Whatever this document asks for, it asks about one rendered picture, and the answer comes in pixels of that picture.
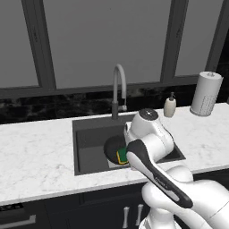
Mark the dark drawer front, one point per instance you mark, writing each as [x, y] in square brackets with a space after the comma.
[110, 193]

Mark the black round pan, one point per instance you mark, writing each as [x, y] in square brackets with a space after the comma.
[111, 147]

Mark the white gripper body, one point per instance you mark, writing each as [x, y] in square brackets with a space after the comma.
[119, 165]

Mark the white paper towel roll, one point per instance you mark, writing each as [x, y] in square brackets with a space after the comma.
[206, 94]

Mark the dark framed window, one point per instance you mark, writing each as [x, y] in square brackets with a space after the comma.
[104, 41]

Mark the dark grey sink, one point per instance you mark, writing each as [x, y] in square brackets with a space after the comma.
[89, 143]

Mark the green and yellow sponge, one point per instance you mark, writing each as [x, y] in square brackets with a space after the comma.
[121, 155]

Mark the dark cupboard door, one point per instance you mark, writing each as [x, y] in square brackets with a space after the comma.
[95, 217]
[144, 214]

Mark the black dishwasher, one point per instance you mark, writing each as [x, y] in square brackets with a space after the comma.
[21, 213]

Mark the cream soap dispenser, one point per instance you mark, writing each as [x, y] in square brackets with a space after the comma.
[169, 107]

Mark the grey curved tap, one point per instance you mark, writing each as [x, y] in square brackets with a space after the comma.
[115, 89]

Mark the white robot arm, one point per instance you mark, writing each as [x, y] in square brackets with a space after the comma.
[158, 140]

